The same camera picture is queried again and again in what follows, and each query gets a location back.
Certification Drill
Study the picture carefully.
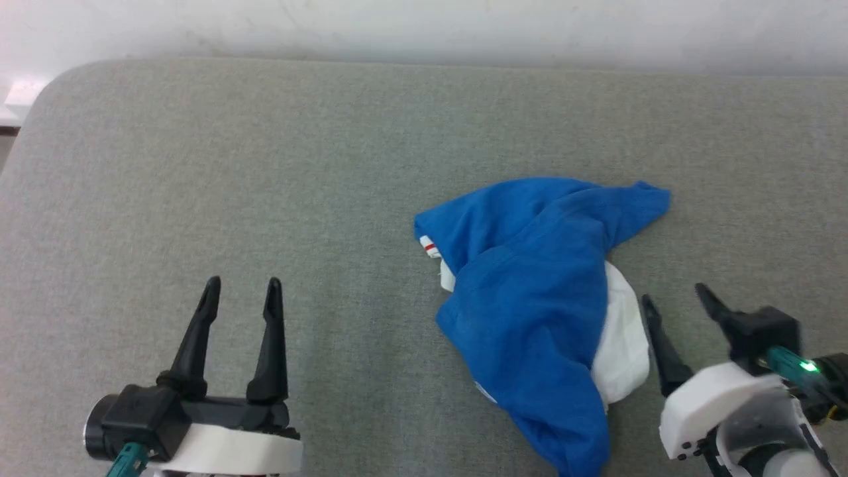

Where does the white box by wall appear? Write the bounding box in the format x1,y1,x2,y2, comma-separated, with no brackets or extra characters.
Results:
0,74,48,128

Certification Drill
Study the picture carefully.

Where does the camera cable teal plug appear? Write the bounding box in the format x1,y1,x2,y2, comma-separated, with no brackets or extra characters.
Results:
105,442,149,477
762,346,848,422

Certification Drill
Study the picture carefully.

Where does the grey fabric sofa cushion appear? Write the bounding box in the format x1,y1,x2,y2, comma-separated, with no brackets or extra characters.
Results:
0,57,848,477

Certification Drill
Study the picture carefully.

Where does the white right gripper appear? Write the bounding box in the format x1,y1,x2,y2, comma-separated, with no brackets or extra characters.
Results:
639,282,790,461

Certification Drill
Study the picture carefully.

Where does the right camera cable teal plug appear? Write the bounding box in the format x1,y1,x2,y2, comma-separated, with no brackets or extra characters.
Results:
762,346,848,422

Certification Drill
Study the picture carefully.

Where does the left camera cable teal plug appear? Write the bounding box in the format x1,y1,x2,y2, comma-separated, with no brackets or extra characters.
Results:
105,442,149,477

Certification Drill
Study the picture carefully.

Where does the blue jersey with white sleeves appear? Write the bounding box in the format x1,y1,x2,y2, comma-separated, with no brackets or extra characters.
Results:
414,176,672,477

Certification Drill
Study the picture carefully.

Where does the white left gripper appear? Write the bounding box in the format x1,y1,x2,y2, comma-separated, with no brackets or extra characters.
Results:
147,276,305,477

